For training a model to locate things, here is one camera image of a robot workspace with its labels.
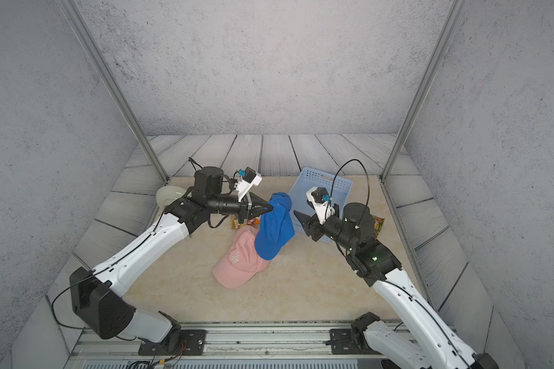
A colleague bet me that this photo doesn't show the light blue plastic basket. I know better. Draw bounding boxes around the light blue plastic basket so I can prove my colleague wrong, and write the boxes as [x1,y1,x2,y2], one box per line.
[289,167,353,235]

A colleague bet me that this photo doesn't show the green corn chips bag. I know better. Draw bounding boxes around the green corn chips bag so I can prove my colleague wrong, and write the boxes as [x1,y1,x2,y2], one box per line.
[373,215,385,238]

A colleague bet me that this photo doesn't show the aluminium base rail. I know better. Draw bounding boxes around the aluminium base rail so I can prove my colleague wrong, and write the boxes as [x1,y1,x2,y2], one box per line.
[65,321,396,368]

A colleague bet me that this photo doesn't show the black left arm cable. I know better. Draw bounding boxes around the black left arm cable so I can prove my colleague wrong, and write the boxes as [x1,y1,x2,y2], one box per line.
[50,157,241,342]

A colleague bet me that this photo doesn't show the aluminium left corner post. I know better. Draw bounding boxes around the aluminium left corner post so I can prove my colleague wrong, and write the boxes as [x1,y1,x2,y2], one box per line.
[57,0,169,184]

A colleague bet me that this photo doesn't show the white plate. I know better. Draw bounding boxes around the white plate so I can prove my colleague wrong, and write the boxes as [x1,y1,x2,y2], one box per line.
[155,185,186,208]

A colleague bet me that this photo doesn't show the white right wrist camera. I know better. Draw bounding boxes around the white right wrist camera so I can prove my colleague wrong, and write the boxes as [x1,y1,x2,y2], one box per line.
[306,187,338,224]

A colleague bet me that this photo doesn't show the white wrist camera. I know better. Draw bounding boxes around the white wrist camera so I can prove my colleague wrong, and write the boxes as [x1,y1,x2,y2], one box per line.
[306,187,338,224]
[235,167,263,201]

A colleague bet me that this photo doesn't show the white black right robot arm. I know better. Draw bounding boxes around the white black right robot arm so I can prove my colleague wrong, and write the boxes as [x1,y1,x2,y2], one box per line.
[294,202,498,368]

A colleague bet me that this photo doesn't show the Fox's fruit candy bag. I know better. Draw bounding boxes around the Fox's fruit candy bag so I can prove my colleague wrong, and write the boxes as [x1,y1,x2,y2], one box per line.
[229,215,260,230]

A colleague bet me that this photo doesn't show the aluminium corner post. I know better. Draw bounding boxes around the aluminium corner post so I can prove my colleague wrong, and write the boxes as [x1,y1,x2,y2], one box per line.
[380,0,467,183]
[57,0,169,184]

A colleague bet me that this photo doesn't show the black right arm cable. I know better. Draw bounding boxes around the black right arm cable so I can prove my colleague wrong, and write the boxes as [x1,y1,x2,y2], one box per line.
[329,158,476,369]

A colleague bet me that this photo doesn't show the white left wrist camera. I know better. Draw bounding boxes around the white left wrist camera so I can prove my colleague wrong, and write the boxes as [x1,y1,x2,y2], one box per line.
[235,167,263,201]

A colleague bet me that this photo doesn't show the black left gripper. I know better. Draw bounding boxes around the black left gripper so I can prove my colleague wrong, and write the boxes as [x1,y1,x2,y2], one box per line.
[205,192,272,224]

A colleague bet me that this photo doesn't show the aluminium right corner post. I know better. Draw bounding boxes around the aluminium right corner post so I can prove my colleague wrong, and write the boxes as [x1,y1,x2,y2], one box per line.
[380,0,467,183]

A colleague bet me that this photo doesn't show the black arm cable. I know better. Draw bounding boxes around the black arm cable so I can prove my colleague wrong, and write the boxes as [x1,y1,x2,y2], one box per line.
[50,157,241,342]
[329,158,476,369]

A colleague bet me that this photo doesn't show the pink baseball cap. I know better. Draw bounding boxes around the pink baseball cap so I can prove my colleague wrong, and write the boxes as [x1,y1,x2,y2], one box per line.
[212,225,270,289]

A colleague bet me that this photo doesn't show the blue baseball cap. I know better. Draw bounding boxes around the blue baseball cap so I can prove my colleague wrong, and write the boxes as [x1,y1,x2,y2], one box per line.
[255,192,295,261]

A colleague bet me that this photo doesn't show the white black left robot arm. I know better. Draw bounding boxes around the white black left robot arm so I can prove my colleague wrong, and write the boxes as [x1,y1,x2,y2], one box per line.
[70,166,273,344]

